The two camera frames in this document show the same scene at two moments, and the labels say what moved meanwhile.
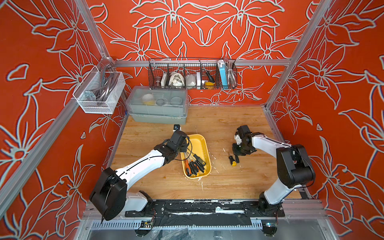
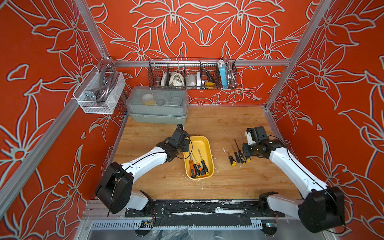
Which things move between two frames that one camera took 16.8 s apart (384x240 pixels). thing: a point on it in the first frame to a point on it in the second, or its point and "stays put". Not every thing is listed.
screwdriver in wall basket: x=209 y=76 stays put
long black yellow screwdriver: x=201 y=168 to x=248 y=157
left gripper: x=184 y=146 stays put
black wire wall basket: x=192 y=73 stays put
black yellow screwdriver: x=199 y=160 to x=242 y=157
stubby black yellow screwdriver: x=233 y=162 stays put
